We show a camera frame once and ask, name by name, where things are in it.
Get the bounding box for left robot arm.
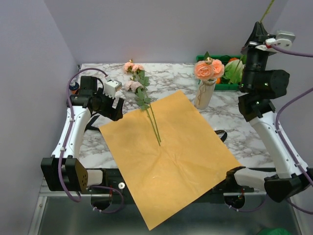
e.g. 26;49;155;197
41;76;124;193

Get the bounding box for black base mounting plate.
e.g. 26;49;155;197
87;168;265;209

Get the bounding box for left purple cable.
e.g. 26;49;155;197
58;68;124;213

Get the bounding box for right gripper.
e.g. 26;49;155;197
240;21;274;91

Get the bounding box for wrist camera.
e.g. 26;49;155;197
265;30;296;52
104;80;122;97

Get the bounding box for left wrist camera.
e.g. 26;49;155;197
104;80;122;97

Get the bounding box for pink flower bouquet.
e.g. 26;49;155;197
123;59;161;146

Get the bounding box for green lettuce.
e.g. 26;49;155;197
222;59;245;85

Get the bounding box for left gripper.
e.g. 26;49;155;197
93;88;124;121

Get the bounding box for green plastic crate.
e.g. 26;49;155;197
211;55;240;91

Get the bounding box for green cloth object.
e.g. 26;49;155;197
257;228;291;235

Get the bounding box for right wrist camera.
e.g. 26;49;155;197
265;30;296;52

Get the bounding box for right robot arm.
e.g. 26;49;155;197
225;22;313;203

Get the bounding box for aluminium rail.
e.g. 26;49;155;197
40;176;266;199

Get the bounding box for orange paper flower wrap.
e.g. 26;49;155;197
100;91;240;230

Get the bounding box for pink flower stem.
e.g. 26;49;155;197
224;0;275;84
194;52;224;81

